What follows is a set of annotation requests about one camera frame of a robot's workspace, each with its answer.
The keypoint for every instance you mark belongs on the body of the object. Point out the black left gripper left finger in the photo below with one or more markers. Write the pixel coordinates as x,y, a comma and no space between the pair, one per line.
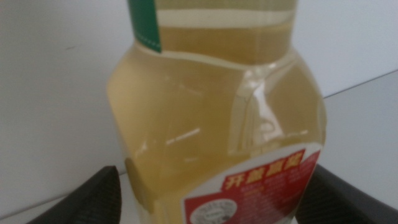
90,202

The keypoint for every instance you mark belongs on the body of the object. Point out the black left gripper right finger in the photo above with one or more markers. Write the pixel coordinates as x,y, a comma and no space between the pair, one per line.
335,202

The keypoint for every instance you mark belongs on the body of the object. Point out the yellow juice bottle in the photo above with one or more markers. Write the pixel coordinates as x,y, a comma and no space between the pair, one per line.
199,118

